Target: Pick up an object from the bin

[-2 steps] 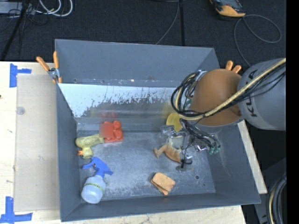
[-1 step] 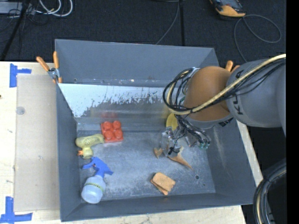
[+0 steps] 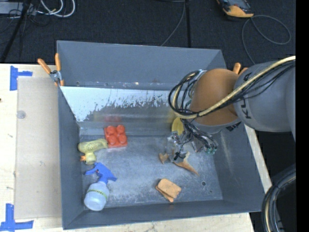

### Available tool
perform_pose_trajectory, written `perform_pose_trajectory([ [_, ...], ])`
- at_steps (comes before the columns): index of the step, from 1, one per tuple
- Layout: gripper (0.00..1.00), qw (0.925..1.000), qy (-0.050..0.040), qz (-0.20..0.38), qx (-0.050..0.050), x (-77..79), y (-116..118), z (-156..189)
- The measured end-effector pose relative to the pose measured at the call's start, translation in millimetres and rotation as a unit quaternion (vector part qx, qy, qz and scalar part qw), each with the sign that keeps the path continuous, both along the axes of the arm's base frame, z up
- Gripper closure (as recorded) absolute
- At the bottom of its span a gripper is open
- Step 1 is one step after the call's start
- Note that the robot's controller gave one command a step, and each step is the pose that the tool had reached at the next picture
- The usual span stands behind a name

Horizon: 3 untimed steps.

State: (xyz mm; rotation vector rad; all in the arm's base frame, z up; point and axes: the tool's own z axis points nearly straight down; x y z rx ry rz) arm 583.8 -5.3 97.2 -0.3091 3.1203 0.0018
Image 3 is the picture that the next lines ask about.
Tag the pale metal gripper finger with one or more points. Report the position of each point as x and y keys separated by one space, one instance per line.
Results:
x=179 y=153
x=172 y=142

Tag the yellow round object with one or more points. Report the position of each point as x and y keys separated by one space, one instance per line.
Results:
x=177 y=126

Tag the orange folded cloth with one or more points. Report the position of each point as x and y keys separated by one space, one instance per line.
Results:
x=169 y=189

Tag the red toy building brick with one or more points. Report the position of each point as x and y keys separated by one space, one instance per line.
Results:
x=116 y=135

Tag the yellow toy drill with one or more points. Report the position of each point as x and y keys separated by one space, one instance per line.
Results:
x=93 y=146

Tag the grey metal bin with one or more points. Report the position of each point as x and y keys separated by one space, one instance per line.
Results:
x=144 y=64

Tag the clear spray bottle blue trigger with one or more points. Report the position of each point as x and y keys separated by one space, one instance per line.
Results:
x=96 y=194

